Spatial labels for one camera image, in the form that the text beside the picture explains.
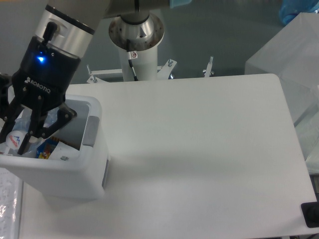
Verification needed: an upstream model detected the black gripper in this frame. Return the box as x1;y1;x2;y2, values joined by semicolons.
0;36;82;156

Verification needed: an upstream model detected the white trash can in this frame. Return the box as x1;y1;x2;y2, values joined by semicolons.
0;95;109;199

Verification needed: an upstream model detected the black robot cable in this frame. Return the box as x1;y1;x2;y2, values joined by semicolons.
126;39;139;82

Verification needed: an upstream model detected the blue orange snack packet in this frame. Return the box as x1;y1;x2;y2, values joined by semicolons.
35;137;60;159

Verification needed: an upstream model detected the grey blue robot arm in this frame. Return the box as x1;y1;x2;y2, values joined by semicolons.
0;0;187;155

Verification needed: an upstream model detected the translucent plastic box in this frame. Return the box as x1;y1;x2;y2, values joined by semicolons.
245;13;319;175

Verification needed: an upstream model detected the blue water jug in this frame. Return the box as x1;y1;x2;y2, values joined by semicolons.
279;0;319;25

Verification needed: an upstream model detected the white plastic wrapper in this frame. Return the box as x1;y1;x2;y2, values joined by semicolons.
48;141;80;161

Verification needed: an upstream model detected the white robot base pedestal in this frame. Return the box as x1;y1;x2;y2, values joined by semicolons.
86;44;215;84

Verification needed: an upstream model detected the black device at edge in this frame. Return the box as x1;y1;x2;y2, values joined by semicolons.
301;202;319;228

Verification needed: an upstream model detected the clear plastic water bottle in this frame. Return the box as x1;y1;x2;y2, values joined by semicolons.
0;109;45;158

